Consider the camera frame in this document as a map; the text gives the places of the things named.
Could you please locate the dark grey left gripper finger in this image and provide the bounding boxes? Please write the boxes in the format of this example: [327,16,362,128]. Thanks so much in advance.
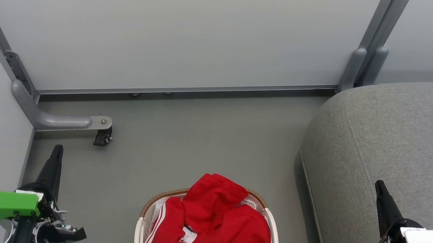
[34,143,66,201]

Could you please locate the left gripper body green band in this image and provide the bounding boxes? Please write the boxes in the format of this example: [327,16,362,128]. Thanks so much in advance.
[0,181,93,243]

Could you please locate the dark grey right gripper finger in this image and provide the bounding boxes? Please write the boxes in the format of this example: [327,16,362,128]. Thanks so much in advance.
[368,179,408,241]

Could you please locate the plain red shorts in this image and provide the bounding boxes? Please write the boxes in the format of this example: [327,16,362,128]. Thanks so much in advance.
[177,170,280,243]

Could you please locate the grey fabric sofa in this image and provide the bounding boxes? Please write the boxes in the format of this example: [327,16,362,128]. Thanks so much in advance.
[288,59,433,243]

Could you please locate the grey partition support leg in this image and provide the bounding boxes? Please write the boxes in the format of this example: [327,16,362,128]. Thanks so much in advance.
[6,79,117,141]
[337,45,368,95]
[361,44,390,89]

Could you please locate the black caster wheel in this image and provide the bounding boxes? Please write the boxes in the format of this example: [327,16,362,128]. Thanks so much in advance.
[93,124,114,148]

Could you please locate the wicker laundry basket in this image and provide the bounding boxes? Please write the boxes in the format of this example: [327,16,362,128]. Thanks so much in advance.
[134,175,288,243]

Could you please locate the dark grey post bracket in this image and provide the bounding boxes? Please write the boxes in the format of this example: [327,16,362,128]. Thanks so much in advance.
[0,50,41,97]

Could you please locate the grey partition bottom rail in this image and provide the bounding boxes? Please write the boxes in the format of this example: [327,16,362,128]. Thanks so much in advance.
[36,46,339,133]

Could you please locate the grey double partition post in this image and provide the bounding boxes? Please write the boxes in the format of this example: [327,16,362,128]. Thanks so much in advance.
[353,0,411,94]

